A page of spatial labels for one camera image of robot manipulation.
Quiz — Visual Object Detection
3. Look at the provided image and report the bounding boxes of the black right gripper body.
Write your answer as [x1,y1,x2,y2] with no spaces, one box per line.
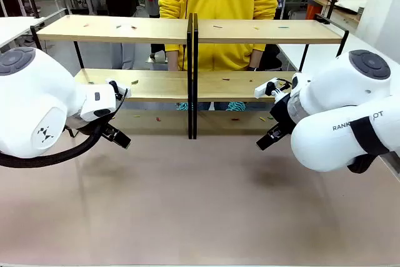
[269,93,298,135]

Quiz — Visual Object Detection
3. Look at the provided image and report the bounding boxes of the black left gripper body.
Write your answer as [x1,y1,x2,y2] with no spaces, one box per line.
[101,121,118,139]

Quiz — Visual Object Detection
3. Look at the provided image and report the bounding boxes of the person's left forearm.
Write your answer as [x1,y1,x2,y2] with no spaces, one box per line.
[251,49,264,70]

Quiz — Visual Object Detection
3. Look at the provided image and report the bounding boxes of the person's right forearm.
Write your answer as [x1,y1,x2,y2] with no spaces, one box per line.
[167,50,179,71]

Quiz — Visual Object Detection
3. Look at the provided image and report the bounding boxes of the large white table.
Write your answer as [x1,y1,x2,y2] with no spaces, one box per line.
[277,33,359,73]

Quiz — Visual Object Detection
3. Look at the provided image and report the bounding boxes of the wood-top background table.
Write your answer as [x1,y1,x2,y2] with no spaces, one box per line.
[312,0,363,35]

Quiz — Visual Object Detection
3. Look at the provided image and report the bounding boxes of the white side table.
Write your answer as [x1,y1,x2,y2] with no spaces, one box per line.
[0,16,48,49]

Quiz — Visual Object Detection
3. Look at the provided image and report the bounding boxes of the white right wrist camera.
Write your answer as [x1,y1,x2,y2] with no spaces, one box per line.
[254,78,279,99]

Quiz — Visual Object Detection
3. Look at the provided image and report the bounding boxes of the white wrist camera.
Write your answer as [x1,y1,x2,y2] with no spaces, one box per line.
[105,78,132,99]
[254,78,279,99]

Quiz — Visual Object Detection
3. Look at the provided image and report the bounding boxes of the black sleeved arm cable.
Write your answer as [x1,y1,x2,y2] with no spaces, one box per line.
[0,87,129,168]

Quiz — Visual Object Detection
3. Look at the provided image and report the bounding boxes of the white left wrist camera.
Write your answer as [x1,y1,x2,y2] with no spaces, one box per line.
[105,78,132,99]

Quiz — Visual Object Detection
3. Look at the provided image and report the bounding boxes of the wooden two-tier black-frame shelf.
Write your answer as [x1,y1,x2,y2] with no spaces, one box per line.
[192,13,350,140]
[30,13,194,140]

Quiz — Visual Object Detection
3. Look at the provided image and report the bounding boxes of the black strap on arm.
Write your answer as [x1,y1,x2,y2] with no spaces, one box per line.
[347,116,391,174]

